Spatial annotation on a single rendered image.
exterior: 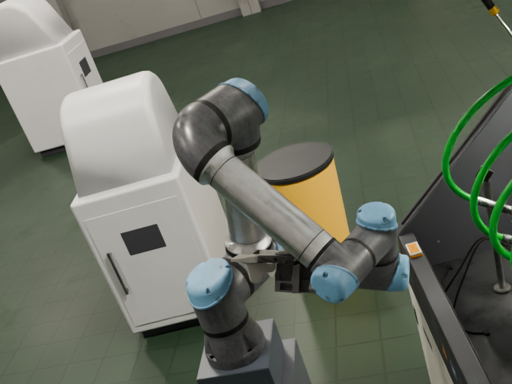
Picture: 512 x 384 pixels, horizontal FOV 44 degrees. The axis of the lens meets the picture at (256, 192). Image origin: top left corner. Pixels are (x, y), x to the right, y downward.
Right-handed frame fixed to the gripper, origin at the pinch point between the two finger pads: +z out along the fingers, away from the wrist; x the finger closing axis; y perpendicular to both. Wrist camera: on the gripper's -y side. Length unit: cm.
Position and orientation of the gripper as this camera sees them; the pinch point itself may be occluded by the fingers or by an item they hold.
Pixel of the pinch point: (241, 253)
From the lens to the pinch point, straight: 137.0
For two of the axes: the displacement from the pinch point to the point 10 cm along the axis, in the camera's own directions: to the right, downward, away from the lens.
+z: -9.5, -0.2, 3.1
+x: 3.1, 0.1, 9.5
